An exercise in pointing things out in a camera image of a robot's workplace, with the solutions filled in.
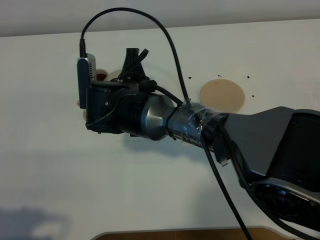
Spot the beige teapot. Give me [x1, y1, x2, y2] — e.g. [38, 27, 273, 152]
[96, 68, 121, 82]

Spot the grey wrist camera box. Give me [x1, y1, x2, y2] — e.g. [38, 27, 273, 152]
[77, 53, 97, 109]

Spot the black camera cable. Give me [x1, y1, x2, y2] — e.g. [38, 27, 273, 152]
[79, 7, 192, 105]

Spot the round beige teapot coaster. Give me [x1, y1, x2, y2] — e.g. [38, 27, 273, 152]
[199, 79, 246, 113]

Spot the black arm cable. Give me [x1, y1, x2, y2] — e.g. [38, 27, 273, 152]
[202, 119, 320, 240]

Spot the near beige saucer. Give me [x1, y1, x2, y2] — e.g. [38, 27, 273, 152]
[82, 109, 87, 122]

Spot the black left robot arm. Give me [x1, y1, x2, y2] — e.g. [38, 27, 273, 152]
[77, 48, 320, 231]

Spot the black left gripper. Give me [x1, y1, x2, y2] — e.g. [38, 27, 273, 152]
[86, 48, 158, 95]

